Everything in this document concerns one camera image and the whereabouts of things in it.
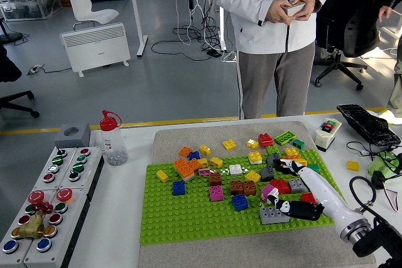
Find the pink flat toy brick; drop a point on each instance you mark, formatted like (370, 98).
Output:
(204, 172)

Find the yellow square toy brick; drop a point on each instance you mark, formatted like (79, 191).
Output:
(291, 152)
(205, 150)
(353, 166)
(253, 176)
(229, 145)
(216, 162)
(162, 176)

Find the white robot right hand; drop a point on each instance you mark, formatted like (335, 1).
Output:
(326, 199)

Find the lime green square brick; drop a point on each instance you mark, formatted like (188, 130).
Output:
(272, 150)

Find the yellow white brick stack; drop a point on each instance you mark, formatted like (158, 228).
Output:
(255, 157)

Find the red square toy brick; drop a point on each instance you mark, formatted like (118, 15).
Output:
(307, 198)
(280, 185)

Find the lime green plastic part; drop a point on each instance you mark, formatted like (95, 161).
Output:
(375, 166)

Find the small white push-button box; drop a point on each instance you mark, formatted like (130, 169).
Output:
(47, 167)
(91, 162)

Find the clear plastic crate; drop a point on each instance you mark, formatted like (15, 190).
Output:
(31, 1)

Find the grey remote control box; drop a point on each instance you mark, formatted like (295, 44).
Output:
(293, 9)

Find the dark green toy brick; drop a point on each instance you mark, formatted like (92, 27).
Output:
(314, 167)
(298, 144)

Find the grey floor socket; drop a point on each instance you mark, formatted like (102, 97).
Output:
(35, 69)

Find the white square toy brick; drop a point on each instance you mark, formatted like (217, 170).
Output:
(235, 170)

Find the grey eight-stud toy brick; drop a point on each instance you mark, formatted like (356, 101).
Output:
(271, 216)

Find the pink and white toy brick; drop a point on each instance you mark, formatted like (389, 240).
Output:
(268, 191)

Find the small black motor block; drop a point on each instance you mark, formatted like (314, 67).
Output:
(377, 180)

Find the large yellow hollow brick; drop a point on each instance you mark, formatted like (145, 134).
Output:
(301, 162)

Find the orange long toy brick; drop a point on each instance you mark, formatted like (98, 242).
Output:
(287, 157)

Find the white plastic chair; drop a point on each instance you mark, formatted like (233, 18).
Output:
(84, 7)

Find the small blue toy brick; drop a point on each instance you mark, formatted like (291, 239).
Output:
(194, 155)

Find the red tall toy brick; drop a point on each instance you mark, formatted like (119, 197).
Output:
(265, 140)

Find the orange pink white brick stack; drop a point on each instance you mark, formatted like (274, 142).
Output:
(183, 170)

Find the orange square toy brick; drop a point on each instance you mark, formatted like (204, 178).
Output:
(185, 152)
(194, 164)

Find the black round stand base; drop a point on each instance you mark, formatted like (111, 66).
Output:
(9, 36)

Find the small yellow white brick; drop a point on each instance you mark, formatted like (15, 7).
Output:
(252, 144)

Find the green studded baseplate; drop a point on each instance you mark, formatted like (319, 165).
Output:
(194, 217)

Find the blue square toy brick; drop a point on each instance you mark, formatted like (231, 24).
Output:
(179, 188)
(240, 202)

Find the clear bottle red cap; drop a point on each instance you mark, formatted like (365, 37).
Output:
(113, 145)

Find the small yellow toy brick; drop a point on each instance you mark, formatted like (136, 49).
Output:
(203, 162)

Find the brown square toy brick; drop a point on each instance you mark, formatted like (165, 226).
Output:
(250, 188)
(215, 179)
(236, 188)

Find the lime green long brick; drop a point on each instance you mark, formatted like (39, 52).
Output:
(285, 138)

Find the white panel heater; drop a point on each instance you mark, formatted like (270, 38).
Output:
(94, 45)

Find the magenta square toy brick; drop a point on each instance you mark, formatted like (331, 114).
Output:
(216, 194)

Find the black mesh office chair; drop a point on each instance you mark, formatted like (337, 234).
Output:
(351, 23)

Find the large white emergency-stop button box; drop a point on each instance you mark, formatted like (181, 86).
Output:
(17, 210)
(73, 216)

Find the person's left hand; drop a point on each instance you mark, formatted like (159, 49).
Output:
(312, 2)

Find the black keyboard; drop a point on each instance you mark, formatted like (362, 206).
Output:
(367, 125)

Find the white box coloured switches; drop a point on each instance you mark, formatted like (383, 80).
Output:
(325, 139)

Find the grey block with hole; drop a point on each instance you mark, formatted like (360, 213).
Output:
(72, 139)

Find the person's right hand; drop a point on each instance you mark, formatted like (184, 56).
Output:
(274, 13)

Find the grey curved toy brick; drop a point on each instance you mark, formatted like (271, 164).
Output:
(267, 174)
(270, 158)

